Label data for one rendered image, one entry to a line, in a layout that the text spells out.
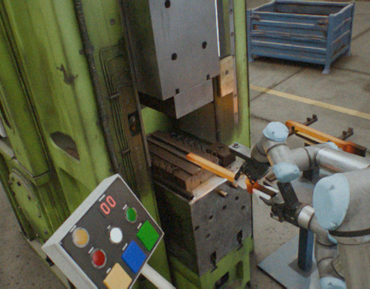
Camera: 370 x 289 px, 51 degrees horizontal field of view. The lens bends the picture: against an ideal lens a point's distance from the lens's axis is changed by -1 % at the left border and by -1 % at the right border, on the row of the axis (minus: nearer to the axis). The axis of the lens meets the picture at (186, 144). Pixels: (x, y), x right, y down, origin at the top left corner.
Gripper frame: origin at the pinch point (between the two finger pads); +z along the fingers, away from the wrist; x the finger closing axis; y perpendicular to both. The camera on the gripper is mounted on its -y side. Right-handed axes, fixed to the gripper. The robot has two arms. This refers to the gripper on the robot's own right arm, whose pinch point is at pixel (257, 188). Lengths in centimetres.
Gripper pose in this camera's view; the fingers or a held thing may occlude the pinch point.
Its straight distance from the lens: 153.3
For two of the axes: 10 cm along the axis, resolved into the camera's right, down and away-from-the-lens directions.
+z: -6.8, -3.1, 6.7
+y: 1.2, 8.5, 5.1
